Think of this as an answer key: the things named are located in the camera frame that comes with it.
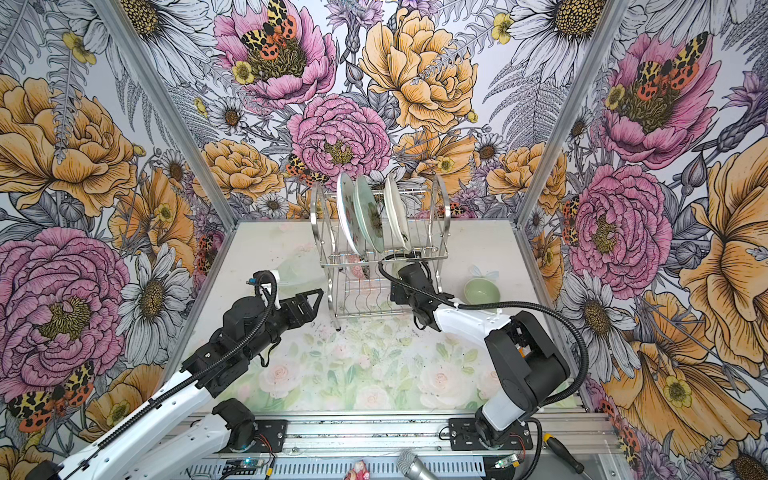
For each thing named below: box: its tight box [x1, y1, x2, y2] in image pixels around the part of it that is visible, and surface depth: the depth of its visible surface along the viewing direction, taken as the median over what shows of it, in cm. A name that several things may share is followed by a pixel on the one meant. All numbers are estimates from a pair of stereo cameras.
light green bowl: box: [464, 277, 501, 304], surface depth 99 cm
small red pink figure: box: [344, 460, 371, 480], surface depth 69 cm
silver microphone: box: [397, 448, 439, 480], surface depth 69 cm
